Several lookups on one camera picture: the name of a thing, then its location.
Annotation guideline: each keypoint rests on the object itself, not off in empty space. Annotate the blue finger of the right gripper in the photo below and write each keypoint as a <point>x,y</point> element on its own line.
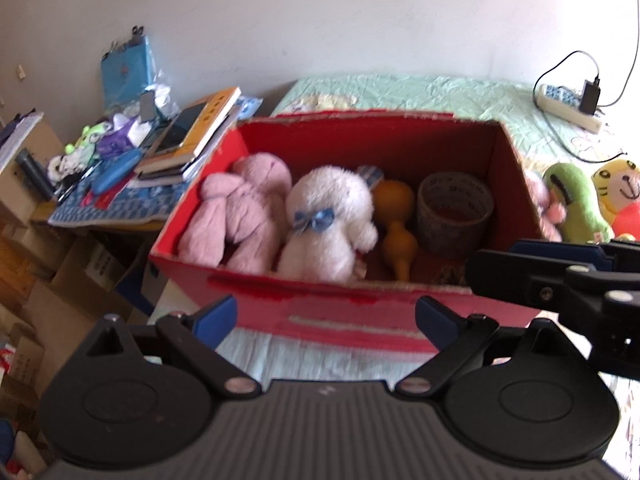
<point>584,254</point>

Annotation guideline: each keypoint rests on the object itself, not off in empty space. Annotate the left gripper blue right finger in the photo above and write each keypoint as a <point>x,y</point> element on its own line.
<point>436,322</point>

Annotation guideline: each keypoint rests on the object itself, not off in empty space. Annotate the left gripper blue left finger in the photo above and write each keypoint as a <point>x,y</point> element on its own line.
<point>214,323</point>

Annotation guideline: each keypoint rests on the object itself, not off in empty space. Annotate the pink plush bear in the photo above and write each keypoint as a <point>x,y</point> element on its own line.
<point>241,221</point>

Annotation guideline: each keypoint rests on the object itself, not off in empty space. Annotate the white plush rabbit blue bow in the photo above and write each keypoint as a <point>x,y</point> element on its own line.
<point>330,215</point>

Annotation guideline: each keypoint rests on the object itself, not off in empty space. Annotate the green plush toy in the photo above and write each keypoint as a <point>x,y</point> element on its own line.
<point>584,223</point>

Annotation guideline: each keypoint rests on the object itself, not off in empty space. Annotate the small pink plush toy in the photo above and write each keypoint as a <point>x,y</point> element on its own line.
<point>551,213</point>

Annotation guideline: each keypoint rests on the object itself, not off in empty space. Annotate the red cardboard box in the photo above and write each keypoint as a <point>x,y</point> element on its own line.
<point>377,313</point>

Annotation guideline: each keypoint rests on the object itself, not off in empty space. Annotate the green cartoon bed sheet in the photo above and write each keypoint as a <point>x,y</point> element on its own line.
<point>538,140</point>

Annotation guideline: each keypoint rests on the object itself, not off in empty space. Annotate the yellow plush tiger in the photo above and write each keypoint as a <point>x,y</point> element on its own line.
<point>618,188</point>

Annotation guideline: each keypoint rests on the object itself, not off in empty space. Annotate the patterned round cup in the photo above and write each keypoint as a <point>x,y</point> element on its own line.
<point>453,211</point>

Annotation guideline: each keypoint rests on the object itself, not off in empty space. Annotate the orange gourd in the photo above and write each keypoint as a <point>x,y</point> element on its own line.
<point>394,205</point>

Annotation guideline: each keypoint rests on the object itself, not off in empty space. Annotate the blue patterned table cloth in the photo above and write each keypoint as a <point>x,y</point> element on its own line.
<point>137,201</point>

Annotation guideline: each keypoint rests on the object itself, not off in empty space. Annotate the white power strip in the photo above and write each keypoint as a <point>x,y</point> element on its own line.
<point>563,103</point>

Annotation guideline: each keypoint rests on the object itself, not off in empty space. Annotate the black charger adapter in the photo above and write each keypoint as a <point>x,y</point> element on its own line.
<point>590,96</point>

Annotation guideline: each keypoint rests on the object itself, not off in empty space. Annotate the blue pencil case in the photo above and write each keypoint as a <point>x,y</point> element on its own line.
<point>118,168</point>

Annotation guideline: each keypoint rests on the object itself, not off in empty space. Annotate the purple plush toy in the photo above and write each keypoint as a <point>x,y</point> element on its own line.
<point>125,135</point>

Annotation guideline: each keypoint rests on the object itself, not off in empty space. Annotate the yellow book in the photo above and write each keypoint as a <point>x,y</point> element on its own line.
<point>183,140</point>

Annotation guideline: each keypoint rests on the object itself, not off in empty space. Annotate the small green frog toy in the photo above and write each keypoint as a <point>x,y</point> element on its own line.
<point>88,139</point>

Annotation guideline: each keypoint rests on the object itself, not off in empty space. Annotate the black cylinder bottle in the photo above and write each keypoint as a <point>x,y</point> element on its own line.
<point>35,174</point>

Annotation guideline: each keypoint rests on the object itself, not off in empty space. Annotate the blue paper bag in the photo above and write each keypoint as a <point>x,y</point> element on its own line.
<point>127,69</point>

